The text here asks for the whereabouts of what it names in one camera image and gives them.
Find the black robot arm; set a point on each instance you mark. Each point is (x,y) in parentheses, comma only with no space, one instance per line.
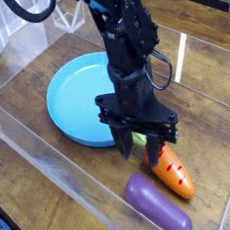
(130,37)

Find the orange toy carrot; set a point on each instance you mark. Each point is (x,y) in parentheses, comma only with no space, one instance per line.
(172,173)

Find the purple toy eggplant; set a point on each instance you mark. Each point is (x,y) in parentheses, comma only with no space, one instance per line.
(144,196)

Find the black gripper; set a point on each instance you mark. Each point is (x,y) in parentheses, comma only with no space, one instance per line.
(133,107)

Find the blue round plate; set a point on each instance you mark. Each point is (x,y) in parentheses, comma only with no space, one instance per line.
(70,99)

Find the clear acrylic enclosure wall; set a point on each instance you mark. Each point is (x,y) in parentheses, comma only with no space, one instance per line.
(49,182)

